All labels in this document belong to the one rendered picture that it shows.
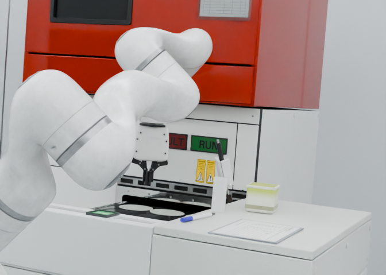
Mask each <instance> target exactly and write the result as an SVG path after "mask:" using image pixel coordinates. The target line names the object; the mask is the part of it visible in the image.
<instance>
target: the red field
mask: <svg viewBox="0 0 386 275"><path fill-rule="evenodd" d="M169 147H172V148H182V149H185V148H186V135H176V134H169Z"/></svg>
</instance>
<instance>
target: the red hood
mask: <svg viewBox="0 0 386 275"><path fill-rule="evenodd" d="M327 8H328V0H28V5H27V15H26V33H25V50H24V68H23V78H22V83H23V82H24V81H25V80H26V79H27V78H28V77H30V76H32V75H33V74H35V73H36V72H38V71H43V70H48V69H54V70H58V71H61V72H63V73H65V74H67V75H68V76H69V77H70V78H72V79H73V80H74V81H75V82H76V83H77V84H78V85H80V86H81V88H82V89H83V90H84V91H85V92H86V93H88V94H95V93H96V92H97V90H98V88H99V87H100V86H101V85H102V84H103V83H104V82H106V81H107V80H109V79H110V78H112V77H113V76H115V75H116V74H118V73H120V72H123V71H124V70H123V69H122V68H121V67H120V65H119V64H118V62H117V60H116V58H115V45H116V42H117V41H118V39H119V38H120V37H121V36H122V35H123V34H124V33H125V32H126V31H128V30H131V29H134V28H141V27H149V28H157V29H161V30H165V31H168V32H171V33H181V32H183V31H185V30H189V29H193V28H198V29H202V30H204V31H206V32H207V33H208V34H209V35H210V37H211V40H212V43H213V50H212V53H211V55H210V57H209V59H208V60H207V61H206V62H205V63H204V64H203V65H202V67H201V68H200V69H199V70H198V71H197V72H196V73H195V74H194V75H193V76H192V77H191V79H192V80H193V81H194V82H195V83H196V85H197V87H198V89H199V93H200V100H199V103H213V104H227V105H235V106H248V107H284V108H298V109H319V101H320V94H321V81H322V68H323V54H324V47H325V34H326V21H327Z"/></svg>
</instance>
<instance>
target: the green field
mask: <svg viewBox="0 0 386 275"><path fill-rule="evenodd" d="M219 141H220V142H221V146H222V151H223V153H225V151H226V140H221V139H219ZM216 142H217V139H215V138H204V137H193V136H192V147H191V149H192V150H201V151H207V152H218V151H217V146H216Z"/></svg>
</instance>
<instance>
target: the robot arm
mask: <svg viewBox="0 0 386 275"><path fill-rule="evenodd" d="M212 50H213V43H212V40H211V37H210V35H209V34H208V33H207V32H206V31H204V30H202V29H198V28H193V29H189V30H185V31H183V32H181V33H171V32H168V31H165V30H161V29H157V28H149V27H141V28H134V29H131V30H128V31H126V32H125V33H124V34H123V35H122V36H121V37H120V38H119V39H118V41H117V42H116V45H115V58H116V60H117V62H118V64H119V65H120V67H121V68H122V69H123V70H124V71H123V72H120V73H118V74H116V75H115V76H113V77H112V78H110V79H109V80H107V81H106V82H104V83H103V84H102V85H101V86H100V87H99V88H98V90H97V92H96V93H95V95H94V98H93V100H92V99H91V97H90V96H89V95H88V94H87V93H86V92H85V91H84V90H83V89H82V88H81V86H80V85H78V84H77V83H76V82H75V81H74V80H73V79H72V78H70V77H69V76H68V75H67V74H65V73H63V72H61V71H58V70H54V69H48V70H43V71H38V72H36V73H35V74H33V75H32V76H30V77H28V78H27V79H26V80H25V81H24V82H23V83H22V84H21V85H20V86H19V88H18V90H17V91H16V93H15V95H14V97H13V100H12V103H11V107H10V113H9V132H8V145H7V150H6V152H5V154H4V155H3V157H2V158H1V159H0V252H1V251H2V250H3V249H4V248H5V247H6V246H7V245H8V244H9V243H10V242H11V241H12V240H13V239H14V238H15V237H16V236H17V235H18V234H19V233H20V232H22V231H23V230H24V229H25V228H26V227H27V226H28V225H29V224H31V223H32V222H33V221H34V220H35V219H36V218H37V217H38V216H39V215H40V214H41V213H42V212H43V211H44V210H45V209H46V208H47V207H48V206H49V205H50V204H51V203H52V201H53V199H54V198H55V196H56V183H55V178H54V175H53V172H52V169H51V165H50V162H49V158H48V154H49V155H50V156H51V157H52V158H53V159H54V160H55V161H56V162H57V163H58V165H59V166H60V167H61V168H62V169H63V170H64V171H65V172H66V174H67V175H69V177H70V178H71V179H73V181H74V182H76V183H77V184H79V185H80V186H81V187H83V188H85V189H88V190H92V191H101V190H104V189H108V188H110V187H112V186H113V185H114V184H115V183H116V182H117V181H119V180H120V179H121V177H122V176H123V175H124V174H125V172H126V171H127V170H128V169H129V167H130V164H131V162H132V163H134V164H137V165H139V166H140V167H141V168H142V170H143V175H142V181H144V184H145V185H150V182H153V174H154V171H155V170H156V169H157V168H158V167H160V166H165V165H168V160H167V159H168V149H169V131H168V127H165V125H164V123H168V122H177V121H180V120H182V119H184V118H186V117H188V116H189V115H190V114H191V113H192V112H193V111H194V110H195V109H196V107H197V105H198V104H199V100H200V93H199V89H198V87H197V85H196V83H195V82H194V81H193V80H192V79H191V77H192V76H193V75H194V74H195V73H196V72H197V71H198V70H199V69H200V68H201V67H202V65H203V64H204V63H205V62H206V61H207V60H208V59H209V57H210V55H211V53H212ZM138 120H140V121H141V122H142V123H140V124H139V125H137V127H136V122H137V121H138ZM47 153H48V154H47ZM140 160H142V162H141V161H140ZM146 161H151V162H152V163H151V166H150V168H149V170H148V169H147V164H146ZM158 161H159V162H158Z"/></svg>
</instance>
